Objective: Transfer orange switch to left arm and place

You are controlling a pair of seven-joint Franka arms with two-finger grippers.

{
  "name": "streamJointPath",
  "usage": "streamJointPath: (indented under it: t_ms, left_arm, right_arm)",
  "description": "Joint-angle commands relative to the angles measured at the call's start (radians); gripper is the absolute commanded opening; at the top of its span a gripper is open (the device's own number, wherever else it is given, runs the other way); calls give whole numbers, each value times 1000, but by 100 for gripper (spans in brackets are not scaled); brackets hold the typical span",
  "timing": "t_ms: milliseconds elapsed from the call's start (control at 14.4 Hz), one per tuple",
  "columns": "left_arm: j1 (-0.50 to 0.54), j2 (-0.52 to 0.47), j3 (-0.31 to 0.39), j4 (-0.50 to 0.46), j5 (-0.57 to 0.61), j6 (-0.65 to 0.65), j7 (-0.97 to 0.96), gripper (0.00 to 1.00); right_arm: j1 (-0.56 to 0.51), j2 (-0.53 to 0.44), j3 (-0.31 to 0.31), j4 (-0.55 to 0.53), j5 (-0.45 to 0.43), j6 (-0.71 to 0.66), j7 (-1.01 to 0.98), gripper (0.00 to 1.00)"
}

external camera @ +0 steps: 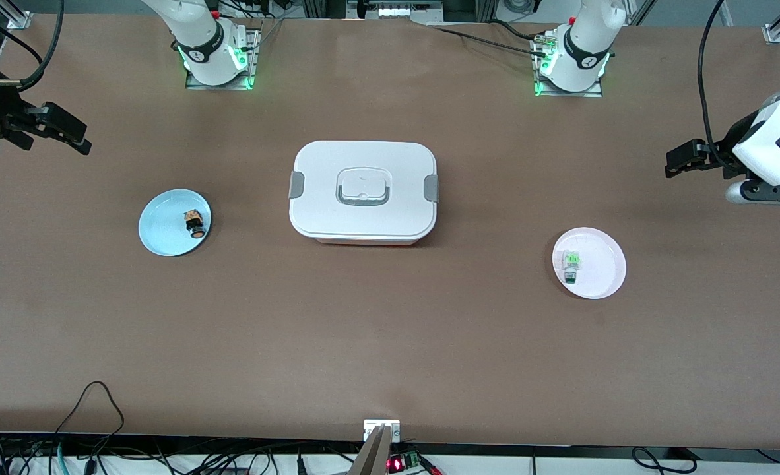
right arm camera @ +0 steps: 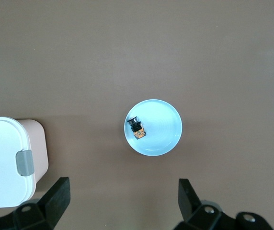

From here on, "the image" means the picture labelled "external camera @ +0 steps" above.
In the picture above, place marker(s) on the light pink round plate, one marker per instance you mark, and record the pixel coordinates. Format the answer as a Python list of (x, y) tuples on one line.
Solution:
[(601, 264)]

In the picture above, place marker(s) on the white metal camera bracket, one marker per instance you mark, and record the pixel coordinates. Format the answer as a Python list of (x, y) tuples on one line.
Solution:
[(381, 427)]

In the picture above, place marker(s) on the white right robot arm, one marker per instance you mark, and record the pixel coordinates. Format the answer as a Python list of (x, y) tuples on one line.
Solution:
[(208, 39)]

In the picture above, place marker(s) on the green white switch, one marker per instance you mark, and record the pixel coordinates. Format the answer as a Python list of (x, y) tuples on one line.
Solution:
[(571, 264)]

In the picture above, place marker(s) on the orange black switch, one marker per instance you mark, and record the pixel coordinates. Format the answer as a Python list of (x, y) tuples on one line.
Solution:
[(194, 223)]

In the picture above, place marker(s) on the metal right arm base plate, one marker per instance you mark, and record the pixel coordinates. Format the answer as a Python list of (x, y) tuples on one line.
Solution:
[(255, 53)]

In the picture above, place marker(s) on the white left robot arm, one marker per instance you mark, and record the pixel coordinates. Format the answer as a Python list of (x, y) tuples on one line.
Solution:
[(584, 39)]

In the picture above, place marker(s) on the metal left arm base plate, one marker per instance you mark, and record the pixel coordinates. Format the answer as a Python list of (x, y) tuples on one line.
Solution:
[(598, 89)]

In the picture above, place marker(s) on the white lidded plastic box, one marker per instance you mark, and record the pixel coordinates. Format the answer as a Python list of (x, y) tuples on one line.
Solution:
[(363, 218)]

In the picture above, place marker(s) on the circuit board with red light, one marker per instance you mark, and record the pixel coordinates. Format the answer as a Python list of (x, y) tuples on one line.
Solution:
[(404, 461)]

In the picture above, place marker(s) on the light blue round plate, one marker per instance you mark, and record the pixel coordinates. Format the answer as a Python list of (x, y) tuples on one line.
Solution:
[(162, 231)]

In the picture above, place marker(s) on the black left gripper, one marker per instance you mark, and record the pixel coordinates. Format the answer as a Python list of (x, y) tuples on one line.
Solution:
[(722, 154)]

